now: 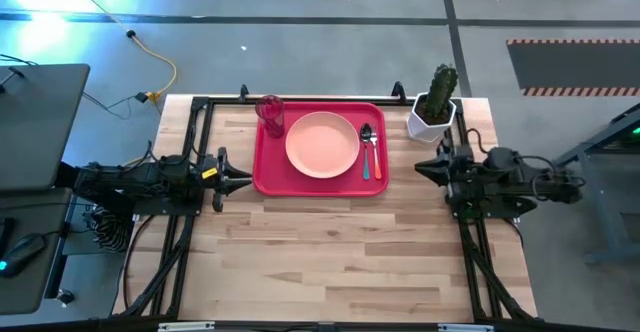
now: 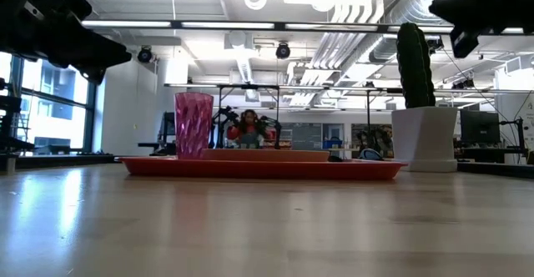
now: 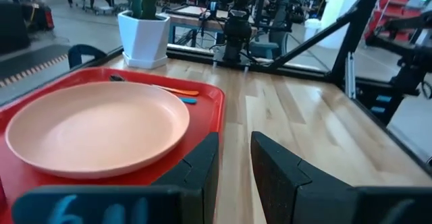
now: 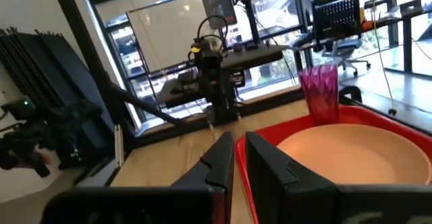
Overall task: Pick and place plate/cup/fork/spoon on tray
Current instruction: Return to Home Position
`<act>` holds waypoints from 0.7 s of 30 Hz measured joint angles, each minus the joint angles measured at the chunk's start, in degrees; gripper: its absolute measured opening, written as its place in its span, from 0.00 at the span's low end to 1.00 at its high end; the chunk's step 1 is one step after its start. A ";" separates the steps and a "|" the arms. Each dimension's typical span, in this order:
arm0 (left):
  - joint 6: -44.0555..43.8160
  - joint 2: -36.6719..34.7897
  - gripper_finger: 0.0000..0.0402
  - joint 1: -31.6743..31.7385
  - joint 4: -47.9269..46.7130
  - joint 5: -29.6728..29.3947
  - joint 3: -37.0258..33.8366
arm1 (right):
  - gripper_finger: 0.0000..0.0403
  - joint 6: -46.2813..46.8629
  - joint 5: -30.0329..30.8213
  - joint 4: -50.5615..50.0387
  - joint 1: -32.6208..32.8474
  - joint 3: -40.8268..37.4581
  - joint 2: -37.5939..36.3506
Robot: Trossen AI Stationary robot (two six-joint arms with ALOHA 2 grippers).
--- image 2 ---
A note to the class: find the white plant pot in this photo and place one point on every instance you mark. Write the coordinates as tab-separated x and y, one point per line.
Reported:
423	139

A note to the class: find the blue storage bin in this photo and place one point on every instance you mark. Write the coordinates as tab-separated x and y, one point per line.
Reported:
332	144

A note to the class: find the pink faceted plastic cup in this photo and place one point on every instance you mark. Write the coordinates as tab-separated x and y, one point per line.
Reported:
194	122

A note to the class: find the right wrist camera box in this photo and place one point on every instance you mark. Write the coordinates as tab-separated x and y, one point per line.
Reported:
464	41

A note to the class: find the large round ventilation duct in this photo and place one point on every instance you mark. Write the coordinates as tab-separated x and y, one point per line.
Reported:
417	1

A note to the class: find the large window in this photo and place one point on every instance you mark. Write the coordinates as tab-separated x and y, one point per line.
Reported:
54	102

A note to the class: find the black ceiling camera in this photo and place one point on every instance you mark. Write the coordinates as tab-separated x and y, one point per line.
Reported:
283	51
144	54

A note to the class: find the long ceiling light bar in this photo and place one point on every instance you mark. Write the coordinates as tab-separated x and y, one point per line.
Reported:
125	23

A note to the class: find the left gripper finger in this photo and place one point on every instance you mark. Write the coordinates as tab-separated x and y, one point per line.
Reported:
95	74
104	51

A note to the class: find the background black robot arm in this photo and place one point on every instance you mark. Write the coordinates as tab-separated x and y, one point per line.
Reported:
273	127
221	120

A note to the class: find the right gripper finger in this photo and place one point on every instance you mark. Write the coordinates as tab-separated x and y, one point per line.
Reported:
452	10

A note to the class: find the green cactus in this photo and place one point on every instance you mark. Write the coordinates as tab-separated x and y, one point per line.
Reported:
415	68

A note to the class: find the person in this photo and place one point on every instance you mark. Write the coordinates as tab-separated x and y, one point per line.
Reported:
249	133

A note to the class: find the black overhead frame rig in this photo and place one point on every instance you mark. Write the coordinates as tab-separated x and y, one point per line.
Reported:
250	87

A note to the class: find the blue white round object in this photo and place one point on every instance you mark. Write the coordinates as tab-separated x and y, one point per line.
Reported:
370	154

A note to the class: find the black computer monitor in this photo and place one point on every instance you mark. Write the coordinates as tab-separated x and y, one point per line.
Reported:
168	127
480	127

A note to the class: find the red plastic tray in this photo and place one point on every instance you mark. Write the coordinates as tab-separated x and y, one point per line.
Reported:
258	170

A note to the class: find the orange round plate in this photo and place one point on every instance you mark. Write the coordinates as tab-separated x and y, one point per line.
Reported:
267	156

